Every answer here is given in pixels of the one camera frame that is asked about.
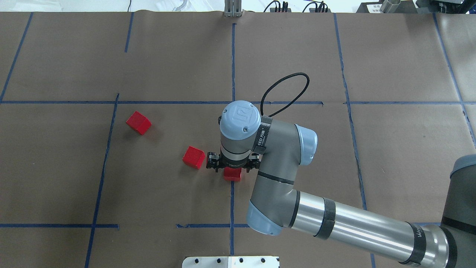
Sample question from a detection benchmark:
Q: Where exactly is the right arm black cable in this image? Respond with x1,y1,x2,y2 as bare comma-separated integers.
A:
260,72,310,118

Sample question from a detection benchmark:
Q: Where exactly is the brown paper table cover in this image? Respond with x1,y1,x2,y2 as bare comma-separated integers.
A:
1,10,475,268

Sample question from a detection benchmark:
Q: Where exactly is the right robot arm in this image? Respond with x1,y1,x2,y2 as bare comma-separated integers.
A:
207,100,475,268

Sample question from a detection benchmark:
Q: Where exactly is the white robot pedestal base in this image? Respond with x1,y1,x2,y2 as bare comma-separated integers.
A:
182,256,281,268

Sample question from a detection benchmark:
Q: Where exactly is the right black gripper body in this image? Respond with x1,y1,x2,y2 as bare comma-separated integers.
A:
207,151,261,173

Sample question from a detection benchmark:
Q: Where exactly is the red cube block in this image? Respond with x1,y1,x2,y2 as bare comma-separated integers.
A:
126,111,152,135
223,167,242,182
182,146,206,169

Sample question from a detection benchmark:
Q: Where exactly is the aluminium frame post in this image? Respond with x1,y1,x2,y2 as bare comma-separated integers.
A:
224,0,243,17

